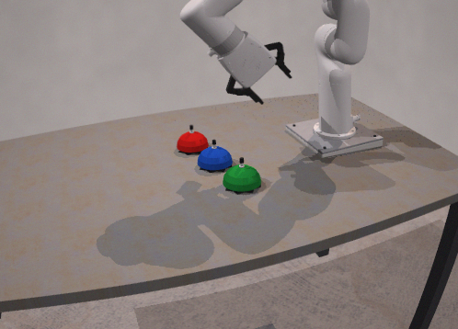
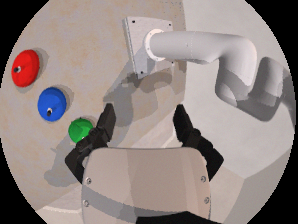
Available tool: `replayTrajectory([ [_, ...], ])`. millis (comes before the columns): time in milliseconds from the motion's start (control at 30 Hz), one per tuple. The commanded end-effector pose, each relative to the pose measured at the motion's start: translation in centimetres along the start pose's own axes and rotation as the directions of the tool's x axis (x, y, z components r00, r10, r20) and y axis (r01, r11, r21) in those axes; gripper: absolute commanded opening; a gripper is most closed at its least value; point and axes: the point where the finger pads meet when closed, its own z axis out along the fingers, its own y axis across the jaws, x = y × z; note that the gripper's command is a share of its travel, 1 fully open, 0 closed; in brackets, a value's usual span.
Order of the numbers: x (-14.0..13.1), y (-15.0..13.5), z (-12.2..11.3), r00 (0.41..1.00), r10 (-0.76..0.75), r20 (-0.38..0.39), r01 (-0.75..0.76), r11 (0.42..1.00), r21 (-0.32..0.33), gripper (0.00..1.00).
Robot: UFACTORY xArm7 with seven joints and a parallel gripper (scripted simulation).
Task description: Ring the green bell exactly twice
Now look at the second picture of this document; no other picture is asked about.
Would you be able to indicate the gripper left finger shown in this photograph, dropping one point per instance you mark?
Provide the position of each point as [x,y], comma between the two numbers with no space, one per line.
[96,138]

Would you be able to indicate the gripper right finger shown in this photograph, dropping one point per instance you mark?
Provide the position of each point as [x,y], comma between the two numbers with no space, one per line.
[191,137]

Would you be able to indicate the blue dome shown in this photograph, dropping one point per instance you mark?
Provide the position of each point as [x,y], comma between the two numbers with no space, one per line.
[52,100]

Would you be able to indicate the red dome bell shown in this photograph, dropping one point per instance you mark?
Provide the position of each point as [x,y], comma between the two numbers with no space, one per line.
[25,68]

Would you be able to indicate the green dome bell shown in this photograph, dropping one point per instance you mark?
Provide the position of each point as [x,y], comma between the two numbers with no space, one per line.
[79,129]

